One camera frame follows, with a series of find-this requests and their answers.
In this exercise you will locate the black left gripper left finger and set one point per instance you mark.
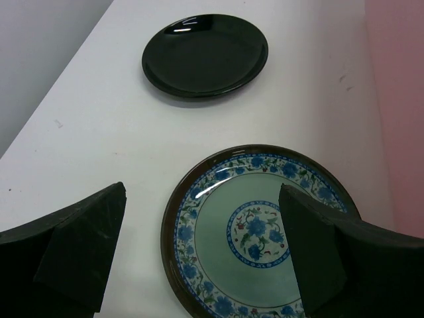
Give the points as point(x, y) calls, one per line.
point(60, 263)

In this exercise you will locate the pink plastic bin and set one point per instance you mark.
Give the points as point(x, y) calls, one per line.
point(395, 32)

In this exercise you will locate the glossy black plate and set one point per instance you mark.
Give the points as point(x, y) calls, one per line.
point(204, 56)

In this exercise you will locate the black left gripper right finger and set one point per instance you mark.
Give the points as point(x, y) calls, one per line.
point(346, 266)

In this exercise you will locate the blue floral plate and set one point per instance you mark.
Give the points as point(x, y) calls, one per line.
point(223, 243)

